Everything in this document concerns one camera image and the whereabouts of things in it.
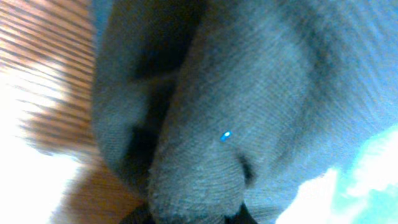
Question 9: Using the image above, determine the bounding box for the black cloth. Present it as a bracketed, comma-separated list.
[92, 0, 397, 223]

